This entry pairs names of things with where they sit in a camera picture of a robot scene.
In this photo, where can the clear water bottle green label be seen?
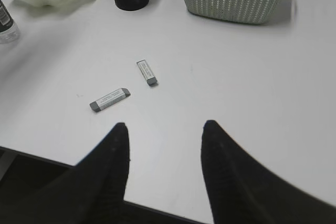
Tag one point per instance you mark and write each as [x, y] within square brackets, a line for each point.
[9, 29]

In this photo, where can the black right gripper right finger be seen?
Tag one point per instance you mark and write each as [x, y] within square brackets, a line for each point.
[241, 190]

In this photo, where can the grey white eraser bottom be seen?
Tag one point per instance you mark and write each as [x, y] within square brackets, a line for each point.
[110, 99]

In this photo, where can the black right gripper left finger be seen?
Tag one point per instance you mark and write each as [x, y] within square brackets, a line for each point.
[91, 192]

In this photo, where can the grey white eraser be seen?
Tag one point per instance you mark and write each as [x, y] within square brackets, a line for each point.
[147, 73]
[110, 99]

